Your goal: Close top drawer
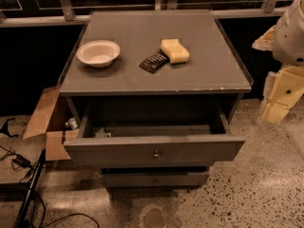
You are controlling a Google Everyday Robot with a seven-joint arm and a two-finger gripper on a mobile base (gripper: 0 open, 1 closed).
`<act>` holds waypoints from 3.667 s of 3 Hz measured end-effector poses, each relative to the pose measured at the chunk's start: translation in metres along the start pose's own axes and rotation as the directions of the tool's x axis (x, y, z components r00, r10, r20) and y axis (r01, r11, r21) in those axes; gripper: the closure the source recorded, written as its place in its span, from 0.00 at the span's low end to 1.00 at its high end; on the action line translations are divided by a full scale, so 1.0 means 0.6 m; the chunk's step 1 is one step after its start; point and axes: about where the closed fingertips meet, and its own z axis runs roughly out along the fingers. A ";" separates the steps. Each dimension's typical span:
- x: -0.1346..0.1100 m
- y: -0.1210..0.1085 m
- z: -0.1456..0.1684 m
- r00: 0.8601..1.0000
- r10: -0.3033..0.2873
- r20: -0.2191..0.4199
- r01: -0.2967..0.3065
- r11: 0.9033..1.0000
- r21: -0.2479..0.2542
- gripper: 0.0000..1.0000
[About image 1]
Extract metal window railing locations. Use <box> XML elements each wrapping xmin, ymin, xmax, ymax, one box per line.
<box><xmin>0</xmin><ymin>0</ymin><xmax>294</xmax><ymax>27</ymax></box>

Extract white paper bowl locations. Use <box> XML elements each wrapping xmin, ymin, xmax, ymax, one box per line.
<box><xmin>76</xmin><ymin>40</ymin><xmax>121</xmax><ymax>68</ymax></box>

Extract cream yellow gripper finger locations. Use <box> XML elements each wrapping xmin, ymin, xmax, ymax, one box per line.
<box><xmin>252</xmin><ymin>26</ymin><xmax>275</xmax><ymax>51</ymax></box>

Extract black power adapter with cable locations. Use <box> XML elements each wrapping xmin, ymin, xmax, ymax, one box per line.
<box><xmin>0</xmin><ymin>146</ymin><xmax>35</xmax><ymax>180</ymax></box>

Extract black flat bar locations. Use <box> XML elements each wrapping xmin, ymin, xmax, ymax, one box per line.
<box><xmin>13</xmin><ymin>149</ymin><xmax>46</xmax><ymax>228</ymax></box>

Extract black snack packet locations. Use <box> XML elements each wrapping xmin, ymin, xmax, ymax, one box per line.
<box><xmin>140</xmin><ymin>50</ymin><xmax>169</xmax><ymax>73</ymax></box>

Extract yellow sponge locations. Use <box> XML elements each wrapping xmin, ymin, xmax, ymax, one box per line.
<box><xmin>161</xmin><ymin>39</ymin><xmax>190</xmax><ymax>64</ymax></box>

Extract white bottle in box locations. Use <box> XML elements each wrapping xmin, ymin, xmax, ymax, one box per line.
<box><xmin>65</xmin><ymin>118</ymin><xmax>79</xmax><ymax>130</ymax></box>

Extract open cardboard box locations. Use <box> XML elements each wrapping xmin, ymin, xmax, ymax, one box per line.
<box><xmin>23</xmin><ymin>85</ymin><xmax>79</xmax><ymax>161</ymax></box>

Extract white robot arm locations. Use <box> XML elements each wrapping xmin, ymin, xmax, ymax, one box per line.
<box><xmin>252</xmin><ymin>0</ymin><xmax>304</xmax><ymax>127</ymax></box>

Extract grey top drawer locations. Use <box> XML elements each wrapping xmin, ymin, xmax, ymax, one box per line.
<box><xmin>64</xmin><ymin>111</ymin><xmax>245</xmax><ymax>168</ymax></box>

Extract grey wooden cabinet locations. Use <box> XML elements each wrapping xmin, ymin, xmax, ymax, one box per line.
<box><xmin>60</xmin><ymin>10</ymin><xmax>252</xmax><ymax>188</ymax></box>

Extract crumpled item in drawer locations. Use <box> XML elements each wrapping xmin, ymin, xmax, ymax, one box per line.
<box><xmin>94</xmin><ymin>127</ymin><xmax>111</xmax><ymax>138</ymax></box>

